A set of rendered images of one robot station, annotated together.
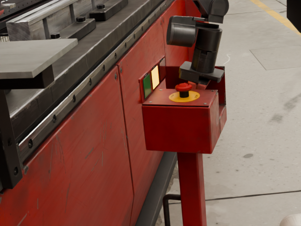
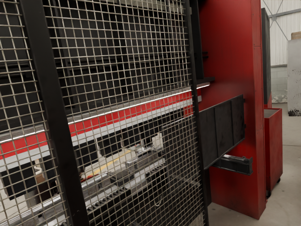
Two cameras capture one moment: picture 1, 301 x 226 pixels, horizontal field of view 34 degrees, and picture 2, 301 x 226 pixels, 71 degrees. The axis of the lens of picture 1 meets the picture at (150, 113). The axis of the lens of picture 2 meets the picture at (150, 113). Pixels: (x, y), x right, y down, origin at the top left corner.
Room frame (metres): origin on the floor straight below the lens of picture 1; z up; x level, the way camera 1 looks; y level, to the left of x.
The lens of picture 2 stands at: (2.25, 1.40, 1.66)
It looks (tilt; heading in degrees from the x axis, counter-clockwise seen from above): 11 degrees down; 213
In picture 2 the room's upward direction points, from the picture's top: 8 degrees counter-clockwise
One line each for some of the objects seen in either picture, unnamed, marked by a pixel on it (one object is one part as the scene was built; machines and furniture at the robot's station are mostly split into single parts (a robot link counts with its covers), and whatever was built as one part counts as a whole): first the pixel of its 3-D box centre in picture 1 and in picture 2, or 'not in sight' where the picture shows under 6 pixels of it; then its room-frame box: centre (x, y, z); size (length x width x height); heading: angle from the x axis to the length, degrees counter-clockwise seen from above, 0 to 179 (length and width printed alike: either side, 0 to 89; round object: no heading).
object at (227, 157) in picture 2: not in sight; (214, 158); (0.45, 0.88, 0.81); 0.64 x 0.08 x 0.14; 76
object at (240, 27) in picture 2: not in sight; (219, 108); (-0.11, 0.80, 1.15); 0.85 x 0.25 x 2.30; 76
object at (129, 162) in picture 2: not in sight; (145, 158); (0.85, 0.39, 0.92); 0.39 x 0.06 x 0.10; 166
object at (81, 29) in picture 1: (70, 35); not in sight; (1.37, 0.20, 0.89); 0.30 x 0.05 x 0.03; 166
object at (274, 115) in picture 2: not in sight; (254, 149); (-0.58, 1.10, 0.50); 0.50 x 0.50 x 1.00; 76
